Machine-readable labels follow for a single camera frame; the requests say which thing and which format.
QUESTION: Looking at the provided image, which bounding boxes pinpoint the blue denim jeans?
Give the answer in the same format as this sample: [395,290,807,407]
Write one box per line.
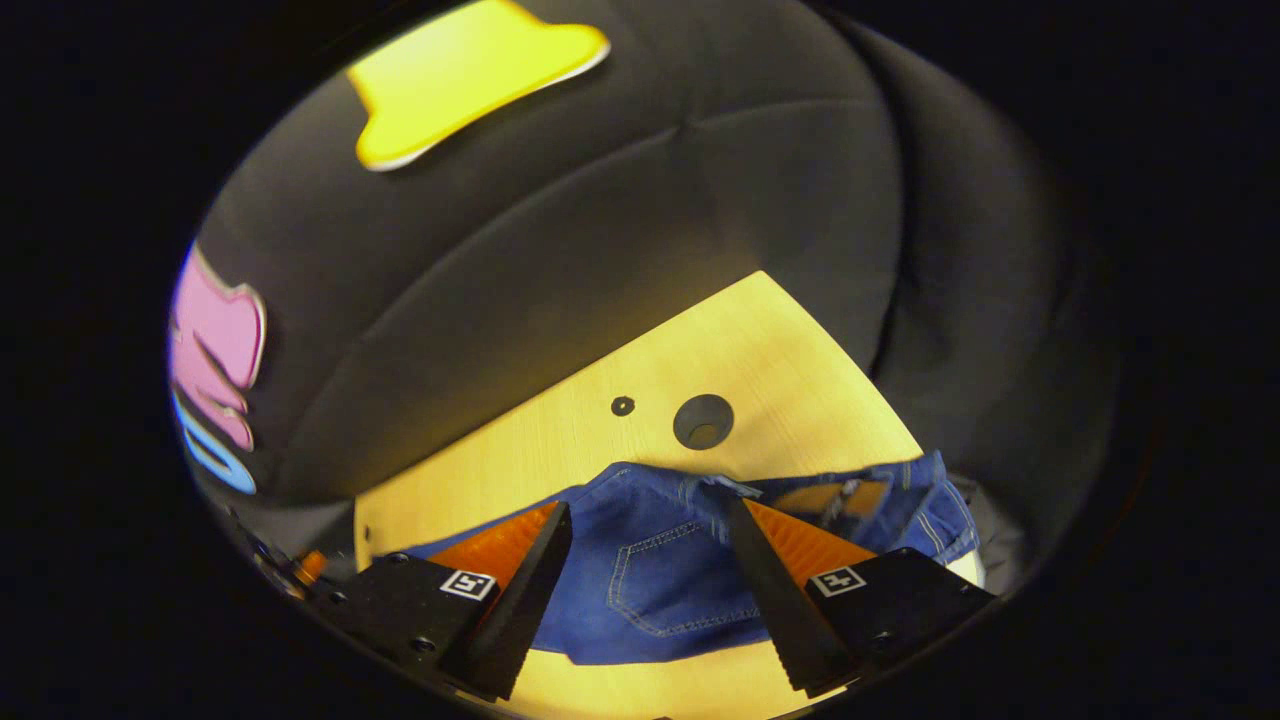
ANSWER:
[395,450,982,667]

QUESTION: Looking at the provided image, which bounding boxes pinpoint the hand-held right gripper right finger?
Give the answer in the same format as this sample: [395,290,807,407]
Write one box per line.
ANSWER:
[727,496,998,699]

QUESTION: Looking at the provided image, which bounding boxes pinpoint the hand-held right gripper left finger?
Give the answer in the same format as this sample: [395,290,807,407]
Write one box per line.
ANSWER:
[325,500,575,703]

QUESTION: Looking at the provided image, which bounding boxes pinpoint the black backdrop cloth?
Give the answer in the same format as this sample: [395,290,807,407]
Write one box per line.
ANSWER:
[170,0,1121,601]

